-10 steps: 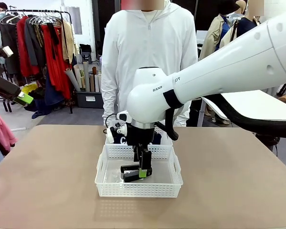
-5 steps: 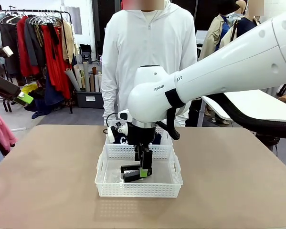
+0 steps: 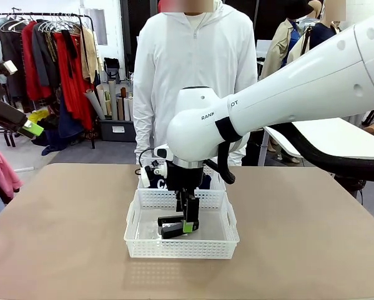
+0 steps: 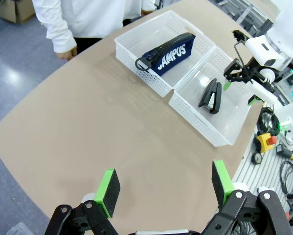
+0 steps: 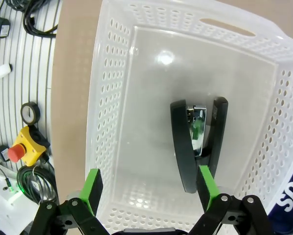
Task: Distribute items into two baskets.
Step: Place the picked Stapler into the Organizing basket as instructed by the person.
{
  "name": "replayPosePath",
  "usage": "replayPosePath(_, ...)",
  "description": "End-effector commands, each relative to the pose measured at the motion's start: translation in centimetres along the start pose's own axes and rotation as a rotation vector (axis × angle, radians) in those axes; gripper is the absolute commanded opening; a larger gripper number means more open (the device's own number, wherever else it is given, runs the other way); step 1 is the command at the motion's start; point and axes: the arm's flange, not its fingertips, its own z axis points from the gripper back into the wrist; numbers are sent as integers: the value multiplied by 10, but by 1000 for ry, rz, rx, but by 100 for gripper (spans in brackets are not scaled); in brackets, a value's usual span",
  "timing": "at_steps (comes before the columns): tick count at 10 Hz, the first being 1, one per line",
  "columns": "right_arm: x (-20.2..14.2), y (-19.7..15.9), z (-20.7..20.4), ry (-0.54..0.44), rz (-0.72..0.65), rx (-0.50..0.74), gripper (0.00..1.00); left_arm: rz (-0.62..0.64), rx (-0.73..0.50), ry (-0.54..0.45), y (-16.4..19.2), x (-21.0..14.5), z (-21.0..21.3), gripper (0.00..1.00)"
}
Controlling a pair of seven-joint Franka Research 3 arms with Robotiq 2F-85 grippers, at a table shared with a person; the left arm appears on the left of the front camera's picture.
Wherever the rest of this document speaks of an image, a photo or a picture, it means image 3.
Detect black hanging coat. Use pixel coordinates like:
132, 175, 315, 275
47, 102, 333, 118
0, 21, 29, 98

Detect grey storage bin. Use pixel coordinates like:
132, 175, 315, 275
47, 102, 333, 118
97, 118, 137, 143

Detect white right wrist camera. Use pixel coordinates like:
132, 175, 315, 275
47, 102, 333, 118
140, 144, 169, 189

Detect person's right forearm white sleeve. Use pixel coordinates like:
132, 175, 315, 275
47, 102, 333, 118
132, 99, 159, 161

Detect black hat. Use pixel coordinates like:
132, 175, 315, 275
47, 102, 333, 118
287, 0, 315, 20

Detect pink cloth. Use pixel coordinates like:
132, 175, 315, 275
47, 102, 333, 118
0, 136, 24, 201

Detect black stapler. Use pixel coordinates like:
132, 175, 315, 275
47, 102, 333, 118
157, 215, 200, 240

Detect person in navy top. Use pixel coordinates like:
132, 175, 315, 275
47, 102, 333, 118
310, 0, 347, 51

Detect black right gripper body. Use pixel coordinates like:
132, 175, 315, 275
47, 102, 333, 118
167, 162, 205, 193

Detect dark grey hanging jacket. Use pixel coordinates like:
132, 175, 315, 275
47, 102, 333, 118
31, 19, 60, 89

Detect navy cloth pile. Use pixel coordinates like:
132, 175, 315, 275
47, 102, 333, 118
41, 93, 85, 156

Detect cream left wrist camera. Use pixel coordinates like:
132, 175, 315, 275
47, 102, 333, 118
0, 59, 19, 76

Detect navy sock white lettering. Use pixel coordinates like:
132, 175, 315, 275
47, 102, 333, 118
149, 174, 213, 191

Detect cardboard paper rolls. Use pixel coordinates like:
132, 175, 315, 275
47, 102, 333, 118
85, 79, 135, 121

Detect beige hanging garment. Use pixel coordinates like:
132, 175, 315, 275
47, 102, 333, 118
79, 26, 101, 84

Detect white table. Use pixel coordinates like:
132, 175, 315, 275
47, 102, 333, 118
263, 117, 374, 161

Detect person in white jacket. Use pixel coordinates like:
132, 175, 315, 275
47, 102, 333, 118
132, 0, 258, 167

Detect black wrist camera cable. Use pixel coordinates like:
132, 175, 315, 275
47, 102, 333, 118
134, 147, 158, 176

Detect red hanging jacket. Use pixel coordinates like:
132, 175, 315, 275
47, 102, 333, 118
20, 21, 52, 101

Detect yellow bag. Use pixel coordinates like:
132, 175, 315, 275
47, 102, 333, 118
28, 109, 51, 125

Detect long red hanging dress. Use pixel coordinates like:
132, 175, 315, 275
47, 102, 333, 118
53, 30, 96, 131

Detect black corrugated cable conduit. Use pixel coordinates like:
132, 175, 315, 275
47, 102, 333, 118
217, 123, 374, 186

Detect black metal clothes rack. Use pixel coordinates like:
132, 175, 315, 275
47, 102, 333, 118
0, 12, 97, 149

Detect black velcro strap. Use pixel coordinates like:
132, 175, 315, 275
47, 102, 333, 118
214, 116, 243, 143

